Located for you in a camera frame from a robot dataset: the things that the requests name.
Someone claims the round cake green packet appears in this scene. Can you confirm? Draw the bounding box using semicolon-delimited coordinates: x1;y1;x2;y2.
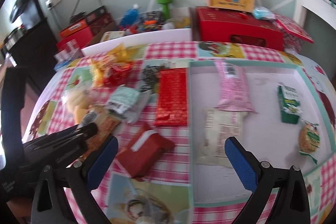
298;119;321;165

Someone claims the clear bag round bun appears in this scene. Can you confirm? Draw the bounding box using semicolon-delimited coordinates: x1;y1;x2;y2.
62;86;93;124

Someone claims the orange patterned bread packet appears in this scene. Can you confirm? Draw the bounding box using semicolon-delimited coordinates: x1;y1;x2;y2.
78;105;121;159

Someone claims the green white biscuit packet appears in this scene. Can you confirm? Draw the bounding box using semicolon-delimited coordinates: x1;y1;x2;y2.
277;85;302;124

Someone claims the white cream snack packet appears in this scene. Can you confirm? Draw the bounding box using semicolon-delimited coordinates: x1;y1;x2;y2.
197;108;248;168

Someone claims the small red box packet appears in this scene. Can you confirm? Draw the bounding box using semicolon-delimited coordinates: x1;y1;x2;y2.
116;123;175;181

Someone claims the mint green snack packet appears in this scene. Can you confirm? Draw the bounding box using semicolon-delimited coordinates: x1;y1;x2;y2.
105;85;151;124

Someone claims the pink snack packet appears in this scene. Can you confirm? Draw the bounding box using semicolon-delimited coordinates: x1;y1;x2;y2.
214;60;255;112

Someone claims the red flower snack bag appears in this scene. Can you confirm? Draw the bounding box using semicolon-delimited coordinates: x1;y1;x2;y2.
103;63;133;88

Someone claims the yellow soft bread bag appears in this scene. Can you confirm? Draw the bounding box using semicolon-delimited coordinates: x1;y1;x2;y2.
90;44;132;88

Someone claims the long red patterned packet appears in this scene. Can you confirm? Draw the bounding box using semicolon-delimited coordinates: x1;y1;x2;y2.
154;68;188;127

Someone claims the teal shallow tray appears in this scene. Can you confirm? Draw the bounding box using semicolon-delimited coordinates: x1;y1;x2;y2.
189;60;335;207

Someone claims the black cabinet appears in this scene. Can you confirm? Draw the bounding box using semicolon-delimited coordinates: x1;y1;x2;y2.
1;18;58;95

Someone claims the clear acrylic box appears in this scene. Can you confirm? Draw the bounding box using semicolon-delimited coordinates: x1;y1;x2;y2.
54;39;83;65

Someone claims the checkered picture tablecloth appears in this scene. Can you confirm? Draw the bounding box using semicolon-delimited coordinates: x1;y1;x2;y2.
37;42;335;223

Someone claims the red box stack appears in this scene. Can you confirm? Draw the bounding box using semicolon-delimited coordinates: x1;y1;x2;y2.
56;13;114;56

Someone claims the orange black flat box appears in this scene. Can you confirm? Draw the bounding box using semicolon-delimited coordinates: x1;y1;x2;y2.
59;6;108;39

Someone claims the red patterned lid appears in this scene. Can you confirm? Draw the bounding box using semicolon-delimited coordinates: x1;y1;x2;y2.
274;14;314;44

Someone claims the cardboard box with toys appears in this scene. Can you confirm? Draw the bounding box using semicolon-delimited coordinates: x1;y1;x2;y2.
88;7;193;46

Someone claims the blue water bottle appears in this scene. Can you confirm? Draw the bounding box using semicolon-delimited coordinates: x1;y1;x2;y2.
118;3;139;30

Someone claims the blue wet wipes pack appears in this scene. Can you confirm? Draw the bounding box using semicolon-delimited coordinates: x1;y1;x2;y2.
252;6;276;21

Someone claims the large red gift box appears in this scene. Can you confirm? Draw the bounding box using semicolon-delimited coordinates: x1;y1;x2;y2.
195;6;284;51

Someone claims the white foam board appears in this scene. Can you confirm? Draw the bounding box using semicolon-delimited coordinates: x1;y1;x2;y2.
81;28;193;56

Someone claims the green dumbbell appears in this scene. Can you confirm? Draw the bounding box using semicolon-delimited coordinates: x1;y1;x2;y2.
157;0;174;20

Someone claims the wall power socket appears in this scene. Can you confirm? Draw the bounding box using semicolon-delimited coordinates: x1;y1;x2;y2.
46;0;62;10

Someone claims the white shelf frame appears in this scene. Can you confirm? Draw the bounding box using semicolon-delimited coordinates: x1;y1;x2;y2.
293;0;336;30

